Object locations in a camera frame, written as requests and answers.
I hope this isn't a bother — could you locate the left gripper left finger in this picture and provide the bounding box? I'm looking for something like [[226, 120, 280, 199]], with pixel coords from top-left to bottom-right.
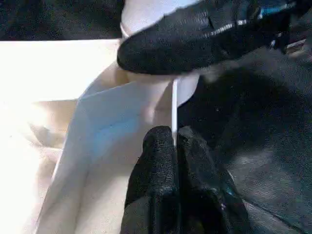
[[121, 126, 182, 234]]

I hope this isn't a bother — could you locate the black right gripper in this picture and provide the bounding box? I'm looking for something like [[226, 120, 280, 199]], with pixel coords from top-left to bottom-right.
[[253, 0, 312, 55]]

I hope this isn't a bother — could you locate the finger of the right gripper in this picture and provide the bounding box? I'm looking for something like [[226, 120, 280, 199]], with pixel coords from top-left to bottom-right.
[[117, 0, 289, 76]]

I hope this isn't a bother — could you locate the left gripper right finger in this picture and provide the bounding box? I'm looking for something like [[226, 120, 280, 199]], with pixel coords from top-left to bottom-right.
[[176, 126, 254, 234]]

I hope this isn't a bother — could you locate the white plastic table leg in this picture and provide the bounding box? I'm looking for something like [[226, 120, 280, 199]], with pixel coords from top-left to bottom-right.
[[119, 0, 198, 42]]

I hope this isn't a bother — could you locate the white plastic table top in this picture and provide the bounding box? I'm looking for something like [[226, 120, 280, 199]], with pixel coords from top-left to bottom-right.
[[0, 40, 200, 234]]

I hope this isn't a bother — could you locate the black plastic mat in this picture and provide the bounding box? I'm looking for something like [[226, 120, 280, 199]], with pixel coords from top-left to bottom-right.
[[0, 0, 312, 234]]

